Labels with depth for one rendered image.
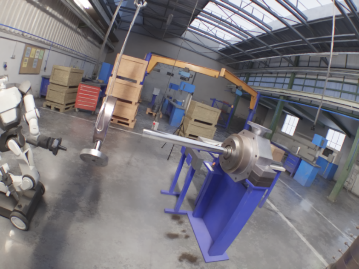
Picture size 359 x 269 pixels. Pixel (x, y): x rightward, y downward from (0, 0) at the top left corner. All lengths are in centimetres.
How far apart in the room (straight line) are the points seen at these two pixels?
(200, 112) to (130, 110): 231
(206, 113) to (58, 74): 498
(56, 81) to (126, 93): 229
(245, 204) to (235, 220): 19
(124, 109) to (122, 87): 66
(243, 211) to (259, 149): 56
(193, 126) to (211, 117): 73
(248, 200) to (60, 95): 530
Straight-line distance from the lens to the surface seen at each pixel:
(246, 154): 146
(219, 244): 184
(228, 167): 152
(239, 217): 162
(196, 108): 567
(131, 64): 532
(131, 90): 526
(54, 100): 569
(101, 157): 108
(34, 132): 123
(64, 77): 552
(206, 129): 600
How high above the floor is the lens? 144
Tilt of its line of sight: 13 degrees down
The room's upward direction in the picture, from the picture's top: 18 degrees clockwise
